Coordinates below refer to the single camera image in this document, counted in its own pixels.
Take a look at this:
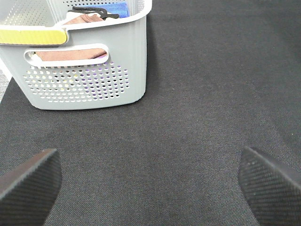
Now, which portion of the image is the black strap in basket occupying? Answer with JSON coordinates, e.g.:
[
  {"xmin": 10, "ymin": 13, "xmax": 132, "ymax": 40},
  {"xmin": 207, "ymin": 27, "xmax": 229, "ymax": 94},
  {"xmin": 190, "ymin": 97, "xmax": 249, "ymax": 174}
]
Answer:
[{"xmin": 68, "ymin": 6, "xmax": 120, "ymax": 20}]

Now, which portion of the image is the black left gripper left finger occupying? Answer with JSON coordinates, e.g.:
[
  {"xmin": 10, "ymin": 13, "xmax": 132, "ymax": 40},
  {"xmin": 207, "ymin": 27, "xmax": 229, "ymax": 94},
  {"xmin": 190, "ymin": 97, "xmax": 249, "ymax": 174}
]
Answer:
[{"xmin": 0, "ymin": 149, "xmax": 62, "ymax": 226}]

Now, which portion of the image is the brown towel in basket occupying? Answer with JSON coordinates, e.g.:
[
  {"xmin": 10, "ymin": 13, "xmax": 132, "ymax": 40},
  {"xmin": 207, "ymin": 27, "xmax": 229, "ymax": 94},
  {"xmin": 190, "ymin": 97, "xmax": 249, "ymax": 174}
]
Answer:
[{"xmin": 32, "ymin": 12, "xmax": 107, "ymax": 61}]

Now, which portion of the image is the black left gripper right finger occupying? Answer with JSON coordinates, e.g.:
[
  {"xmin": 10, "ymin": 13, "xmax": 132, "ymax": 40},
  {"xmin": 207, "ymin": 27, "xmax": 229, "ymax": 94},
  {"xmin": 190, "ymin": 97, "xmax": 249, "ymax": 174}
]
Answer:
[{"xmin": 238, "ymin": 146, "xmax": 301, "ymax": 226}]

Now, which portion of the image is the black fabric table mat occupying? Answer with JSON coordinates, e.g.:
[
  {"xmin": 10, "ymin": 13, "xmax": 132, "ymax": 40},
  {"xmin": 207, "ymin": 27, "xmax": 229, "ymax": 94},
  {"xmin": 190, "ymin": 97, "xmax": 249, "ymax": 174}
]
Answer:
[{"xmin": 0, "ymin": 0, "xmax": 301, "ymax": 226}]

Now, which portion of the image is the blue towel in basket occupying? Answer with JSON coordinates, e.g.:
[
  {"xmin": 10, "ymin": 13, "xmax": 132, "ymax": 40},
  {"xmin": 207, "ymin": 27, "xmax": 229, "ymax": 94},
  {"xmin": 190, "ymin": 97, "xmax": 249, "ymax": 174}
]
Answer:
[{"xmin": 102, "ymin": 2, "xmax": 130, "ymax": 18}]

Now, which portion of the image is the yellow label on basket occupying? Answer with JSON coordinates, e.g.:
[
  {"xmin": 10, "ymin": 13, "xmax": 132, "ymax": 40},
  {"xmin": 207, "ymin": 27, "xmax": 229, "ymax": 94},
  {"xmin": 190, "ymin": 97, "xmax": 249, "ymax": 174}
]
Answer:
[{"xmin": 0, "ymin": 30, "xmax": 68, "ymax": 45}]

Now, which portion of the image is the grey perforated plastic basket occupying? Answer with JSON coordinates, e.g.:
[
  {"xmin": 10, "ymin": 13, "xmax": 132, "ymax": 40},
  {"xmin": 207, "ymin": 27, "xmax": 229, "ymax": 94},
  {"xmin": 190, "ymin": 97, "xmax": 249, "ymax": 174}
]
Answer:
[{"xmin": 0, "ymin": 0, "xmax": 152, "ymax": 110}]

